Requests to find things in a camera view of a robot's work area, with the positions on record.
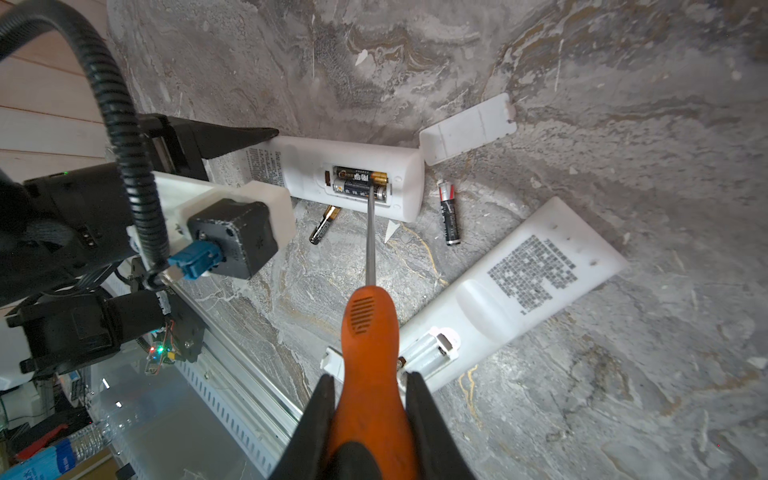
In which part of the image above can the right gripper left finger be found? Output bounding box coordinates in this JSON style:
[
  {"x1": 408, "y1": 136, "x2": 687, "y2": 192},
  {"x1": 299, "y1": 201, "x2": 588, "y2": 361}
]
[{"x1": 268, "y1": 374, "x2": 335, "y2": 480}]

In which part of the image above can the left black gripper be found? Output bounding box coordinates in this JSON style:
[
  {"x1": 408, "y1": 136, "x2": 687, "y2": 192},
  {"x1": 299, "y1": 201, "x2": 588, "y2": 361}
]
[{"x1": 138, "y1": 113, "x2": 279, "y2": 180}]

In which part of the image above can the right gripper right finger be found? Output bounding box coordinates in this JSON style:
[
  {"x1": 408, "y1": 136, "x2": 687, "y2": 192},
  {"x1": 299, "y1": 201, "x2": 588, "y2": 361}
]
[{"x1": 405, "y1": 372, "x2": 475, "y2": 479}]

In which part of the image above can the orange handled screwdriver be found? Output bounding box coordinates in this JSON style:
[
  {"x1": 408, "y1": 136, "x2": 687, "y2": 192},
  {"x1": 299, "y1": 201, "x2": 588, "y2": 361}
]
[{"x1": 326, "y1": 188, "x2": 420, "y2": 479}]

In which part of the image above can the white remote control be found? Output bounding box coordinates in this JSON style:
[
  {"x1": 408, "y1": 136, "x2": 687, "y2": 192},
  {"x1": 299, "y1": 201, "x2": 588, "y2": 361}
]
[
  {"x1": 204, "y1": 136, "x2": 425, "y2": 222},
  {"x1": 319, "y1": 196, "x2": 630, "y2": 403}
]

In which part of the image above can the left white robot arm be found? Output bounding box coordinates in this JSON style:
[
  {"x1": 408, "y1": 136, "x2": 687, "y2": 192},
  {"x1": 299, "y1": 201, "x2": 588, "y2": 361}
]
[{"x1": 1, "y1": 114, "x2": 295, "y2": 390}]

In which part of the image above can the black gold AAA battery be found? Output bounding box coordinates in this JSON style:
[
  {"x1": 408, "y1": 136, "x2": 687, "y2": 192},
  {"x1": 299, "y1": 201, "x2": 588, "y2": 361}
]
[{"x1": 309, "y1": 205, "x2": 341, "y2": 245}]

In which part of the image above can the black AAA battery upper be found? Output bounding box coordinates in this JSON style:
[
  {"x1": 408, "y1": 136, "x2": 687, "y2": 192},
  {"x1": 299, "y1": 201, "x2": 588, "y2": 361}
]
[{"x1": 437, "y1": 180, "x2": 461, "y2": 246}]

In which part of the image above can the aluminium mounting rail front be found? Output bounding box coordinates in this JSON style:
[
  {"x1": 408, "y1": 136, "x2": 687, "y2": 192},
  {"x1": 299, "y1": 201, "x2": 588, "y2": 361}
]
[{"x1": 169, "y1": 285, "x2": 309, "y2": 478}]

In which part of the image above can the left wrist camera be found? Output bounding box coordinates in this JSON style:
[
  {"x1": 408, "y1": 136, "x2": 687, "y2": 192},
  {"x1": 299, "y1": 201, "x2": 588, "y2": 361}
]
[{"x1": 154, "y1": 172, "x2": 296, "y2": 280}]

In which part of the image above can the black corrugated cable conduit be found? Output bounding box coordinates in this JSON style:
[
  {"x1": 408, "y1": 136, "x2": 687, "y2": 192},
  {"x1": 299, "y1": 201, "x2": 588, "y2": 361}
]
[{"x1": 0, "y1": 0, "x2": 172, "y2": 271}]

